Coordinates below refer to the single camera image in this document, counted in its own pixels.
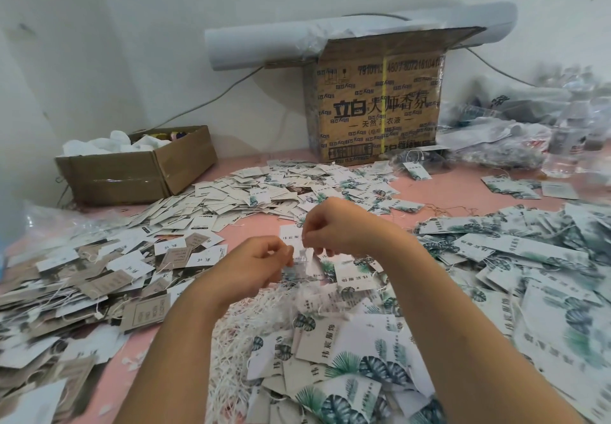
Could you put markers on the small open cardboard box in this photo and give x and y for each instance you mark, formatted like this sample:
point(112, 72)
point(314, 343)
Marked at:
point(134, 165)

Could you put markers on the white roll in plastic wrap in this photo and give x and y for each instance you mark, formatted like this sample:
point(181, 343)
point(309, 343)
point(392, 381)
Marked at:
point(263, 42)

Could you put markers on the heap of clear plastic bags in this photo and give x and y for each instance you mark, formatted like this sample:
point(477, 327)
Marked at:
point(530, 128)

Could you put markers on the clear plastic bag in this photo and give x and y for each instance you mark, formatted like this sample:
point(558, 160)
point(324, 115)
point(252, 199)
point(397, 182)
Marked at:
point(53, 220)

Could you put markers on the large printed cardboard box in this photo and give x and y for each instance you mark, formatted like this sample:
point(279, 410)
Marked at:
point(377, 102)

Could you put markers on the person's left forearm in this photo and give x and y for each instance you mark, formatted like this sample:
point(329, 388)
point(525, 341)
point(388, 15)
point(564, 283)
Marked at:
point(167, 371)

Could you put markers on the person's right forearm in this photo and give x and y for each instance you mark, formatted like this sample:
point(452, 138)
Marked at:
point(477, 342)

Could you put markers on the person's right hand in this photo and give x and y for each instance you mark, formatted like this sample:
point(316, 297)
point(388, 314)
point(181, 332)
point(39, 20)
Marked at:
point(348, 226)

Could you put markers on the pile of green leaf tags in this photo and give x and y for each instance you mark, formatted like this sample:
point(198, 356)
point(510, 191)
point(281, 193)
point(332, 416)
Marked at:
point(511, 285)

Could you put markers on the person's left hand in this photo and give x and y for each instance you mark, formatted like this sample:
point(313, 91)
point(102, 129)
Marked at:
point(243, 271)

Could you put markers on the white crumpled material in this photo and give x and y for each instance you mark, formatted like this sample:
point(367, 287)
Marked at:
point(113, 142)

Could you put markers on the pile of brown white tags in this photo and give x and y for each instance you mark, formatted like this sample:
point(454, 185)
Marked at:
point(76, 295)

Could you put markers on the heap of small tags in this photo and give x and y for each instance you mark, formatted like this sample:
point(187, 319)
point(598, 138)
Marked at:
point(263, 190)

